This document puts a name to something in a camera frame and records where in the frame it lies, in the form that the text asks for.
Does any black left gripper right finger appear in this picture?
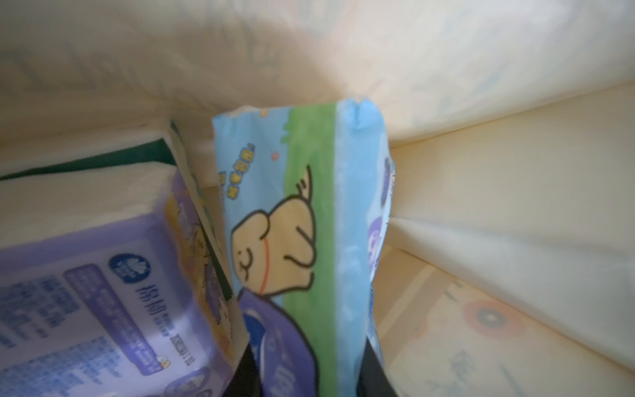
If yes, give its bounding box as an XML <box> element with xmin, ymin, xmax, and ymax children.
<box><xmin>357</xmin><ymin>340</ymin><xmax>397</xmax><ymax>397</ymax></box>

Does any purple tissue pack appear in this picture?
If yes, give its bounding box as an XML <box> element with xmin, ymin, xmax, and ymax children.
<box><xmin>1</xmin><ymin>162</ymin><xmax>233</xmax><ymax>396</ymax></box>

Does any cream floral canvas bag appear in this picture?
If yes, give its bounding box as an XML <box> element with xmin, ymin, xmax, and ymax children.
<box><xmin>1</xmin><ymin>1</ymin><xmax>634</xmax><ymax>396</ymax></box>

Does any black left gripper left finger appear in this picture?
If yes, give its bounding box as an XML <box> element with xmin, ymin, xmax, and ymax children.
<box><xmin>222</xmin><ymin>345</ymin><xmax>262</xmax><ymax>397</ymax></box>

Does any green white tissue pack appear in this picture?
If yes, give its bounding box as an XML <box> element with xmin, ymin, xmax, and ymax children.
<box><xmin>1</xmin><ymin>120</ymin><xmax>246</xmax><ymax>362</ymax></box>

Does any light blue tissue pack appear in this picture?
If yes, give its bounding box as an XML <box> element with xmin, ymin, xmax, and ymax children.
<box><xmin>213</xmin><ymin>99</ymin><xmax>395</xmax><ymax>396</ymax></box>

